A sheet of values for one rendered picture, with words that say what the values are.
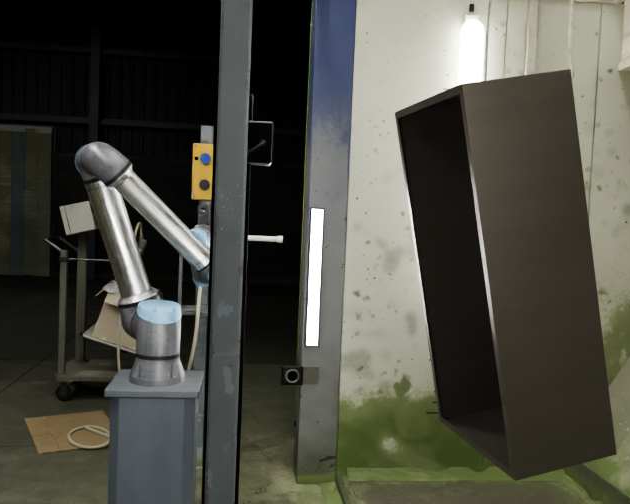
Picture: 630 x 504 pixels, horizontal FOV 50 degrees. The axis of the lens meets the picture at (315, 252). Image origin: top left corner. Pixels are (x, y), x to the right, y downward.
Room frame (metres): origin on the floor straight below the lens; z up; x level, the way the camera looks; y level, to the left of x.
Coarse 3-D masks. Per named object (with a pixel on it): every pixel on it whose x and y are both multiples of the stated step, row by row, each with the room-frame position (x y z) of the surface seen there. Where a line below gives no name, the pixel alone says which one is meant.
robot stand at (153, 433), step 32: (128, 384) 2.26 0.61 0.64; (192, 384) 2.30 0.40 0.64; (128, 416) 2.19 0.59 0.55; (160, 416) 2.20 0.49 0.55; (192, 416) 2.24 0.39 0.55; (128, 448) 2.19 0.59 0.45; (160, 448) 2.20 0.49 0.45; (192, 448) 2.24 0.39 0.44; (128, 480) 2.19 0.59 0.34; (160, 480) 2.20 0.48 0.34; (192, 480) 2.25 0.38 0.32
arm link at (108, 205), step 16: (80, 160) 2.31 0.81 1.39; (96, 192) 2.36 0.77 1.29; (112, 192) 2.38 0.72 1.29; (96, 208) 2.38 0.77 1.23; (112, 208) 2.37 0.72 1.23; (112, 224) 2.38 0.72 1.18; (128, 224) 2.42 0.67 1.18; (112, 240) 2.39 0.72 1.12; (128, 240) 2.41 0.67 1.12; (112, 256) 2.40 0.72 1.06; (128, 256) 2.40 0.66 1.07; (128, 272) 2.41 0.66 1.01; (144, 272) 2.45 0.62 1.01; (128, 288) 2.41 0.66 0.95; (144, 288) 2.44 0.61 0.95; (128, 304) 2.41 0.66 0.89; (128, 320) 2.41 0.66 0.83
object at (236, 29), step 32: (224, 0) 1.09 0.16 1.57; (224, 32) 1.09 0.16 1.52; (224, 64) 1.09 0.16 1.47; (224, 96) 1.09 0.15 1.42; (224, 128) 1.09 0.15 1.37; (224, 160) 1.09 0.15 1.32; (224, 192) 1.09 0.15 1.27; (224, 224) 1.09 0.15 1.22; (224, 256) 1.09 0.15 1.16; (224, 288) 1.09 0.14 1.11; (224, 320) 1.09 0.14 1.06; (224, 352) 1.09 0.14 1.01; (224, 384) 1.09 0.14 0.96; (224, 416) 1.09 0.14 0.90; (224, 448) 1.09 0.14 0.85; (224, 480) 1.09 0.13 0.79
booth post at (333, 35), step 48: (336, 0) 3.06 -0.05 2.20; (336, 48) 3.06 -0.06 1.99; (336, 96) 3.06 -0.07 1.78; (336, 144) 3.06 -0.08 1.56; (336, 192) 3.06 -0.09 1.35; (336, 240) 3.06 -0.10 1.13; (336, 288) 3.07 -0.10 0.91; (336, 336) 3.07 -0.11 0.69; (336, 384) 3.07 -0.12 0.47; (336, 432) 3.07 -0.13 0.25
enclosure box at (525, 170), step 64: (448, 128) 2.59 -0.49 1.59; (512, 128) 1.99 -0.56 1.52; (576, 128) 2.04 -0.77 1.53; (448, 192) 2.59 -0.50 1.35; (512, 192) 2.00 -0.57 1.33; (576, 192) 2.04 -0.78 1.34; (448, 256) 2.60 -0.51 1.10; (512, 256) 2.00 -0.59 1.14; (576, 256) 2.04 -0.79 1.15; (448, 320) 2.60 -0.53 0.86; (512, 320) 2.00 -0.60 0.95; (576, 320) 2.05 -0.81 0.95; (448, 384) 2.60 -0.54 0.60; (512, 384) 2.00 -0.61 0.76; (576, 384) 2.05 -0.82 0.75; (512, 448) 2.01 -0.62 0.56; (576, 448) 2.05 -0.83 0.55
